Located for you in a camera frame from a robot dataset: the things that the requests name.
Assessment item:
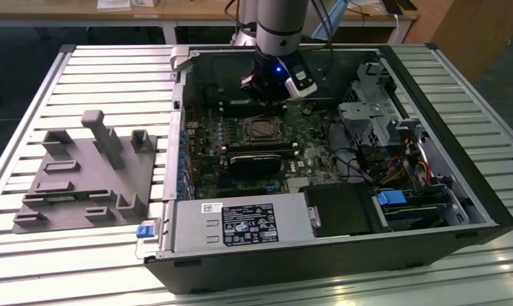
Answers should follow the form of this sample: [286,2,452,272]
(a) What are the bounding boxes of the black graphics card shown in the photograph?
[228,154,284,180]

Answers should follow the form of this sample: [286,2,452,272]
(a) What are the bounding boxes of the black open PC case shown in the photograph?
[143,43,513,296]

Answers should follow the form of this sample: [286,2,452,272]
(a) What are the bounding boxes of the silver power supply unit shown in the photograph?
[157,193,321,256]

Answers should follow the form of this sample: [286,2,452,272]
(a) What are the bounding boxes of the blue power supply latch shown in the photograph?
[135,222,155,239]

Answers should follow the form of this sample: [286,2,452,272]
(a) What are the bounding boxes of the black flat bars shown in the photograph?
[382,0,418,16]

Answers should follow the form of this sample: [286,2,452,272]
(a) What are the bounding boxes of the silver drive cage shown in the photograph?
[337,62,424,147]

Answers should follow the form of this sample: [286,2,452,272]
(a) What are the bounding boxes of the green motherboard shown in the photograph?
[182,95,348,200]

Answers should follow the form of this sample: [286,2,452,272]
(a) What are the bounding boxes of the wooden cabinet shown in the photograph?
[404,0,513,82]

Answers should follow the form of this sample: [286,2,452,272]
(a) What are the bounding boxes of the wooden desk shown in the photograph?
[0,0,420,45]

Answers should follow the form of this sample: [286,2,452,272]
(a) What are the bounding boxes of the pale blue teach pendant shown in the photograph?
[312,0,348,41]

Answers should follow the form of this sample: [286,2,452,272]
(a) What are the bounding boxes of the thin wire locking lever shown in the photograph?
[256,110,286,122]

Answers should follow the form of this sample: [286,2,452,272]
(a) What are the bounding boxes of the black plastic shroud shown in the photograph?
[302,184,390,238]

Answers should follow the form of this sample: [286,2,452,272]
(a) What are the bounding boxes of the grey parts rack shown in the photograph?
[10,110,160,235]

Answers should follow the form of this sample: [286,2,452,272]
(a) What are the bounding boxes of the CPU socket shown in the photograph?
[238,117,286,143]

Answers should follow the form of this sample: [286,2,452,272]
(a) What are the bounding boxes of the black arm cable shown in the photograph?
[314,0,340,96]

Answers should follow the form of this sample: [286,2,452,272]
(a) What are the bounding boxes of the hard disk in blue carrier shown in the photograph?
[378,189,449,232]

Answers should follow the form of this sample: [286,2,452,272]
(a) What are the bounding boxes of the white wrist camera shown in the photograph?
[284,62,318,98]

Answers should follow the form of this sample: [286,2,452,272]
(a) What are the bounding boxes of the silver chipset heatsink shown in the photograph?
[286,177,310,193]

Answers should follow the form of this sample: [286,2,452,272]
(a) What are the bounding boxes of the coloured wire bundle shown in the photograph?
[384,136,437,192]

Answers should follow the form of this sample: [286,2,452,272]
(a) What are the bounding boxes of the metal socket cover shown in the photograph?
[242,117,284,143]

